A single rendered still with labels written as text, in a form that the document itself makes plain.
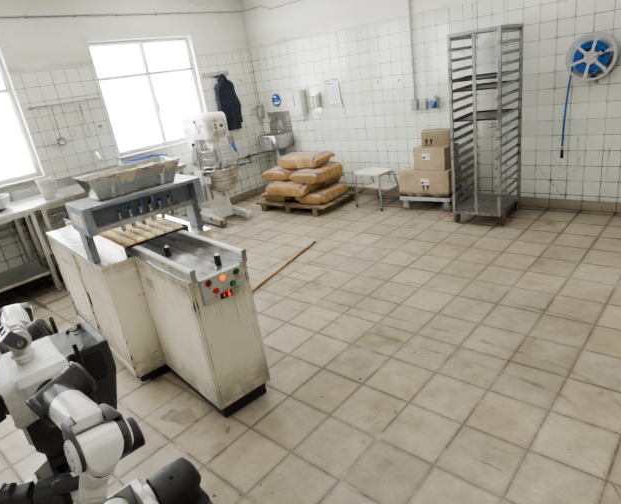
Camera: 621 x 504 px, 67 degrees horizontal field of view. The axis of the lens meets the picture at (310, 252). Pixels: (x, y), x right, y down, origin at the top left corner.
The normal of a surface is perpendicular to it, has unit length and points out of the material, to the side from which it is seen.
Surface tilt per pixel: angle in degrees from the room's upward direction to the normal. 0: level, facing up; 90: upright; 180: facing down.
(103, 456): 89
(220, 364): 90
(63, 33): 90
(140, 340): 90
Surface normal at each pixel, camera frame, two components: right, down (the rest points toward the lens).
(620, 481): -0.15, -0.92
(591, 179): -0.66, 0.36
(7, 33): 0.74, 0.14
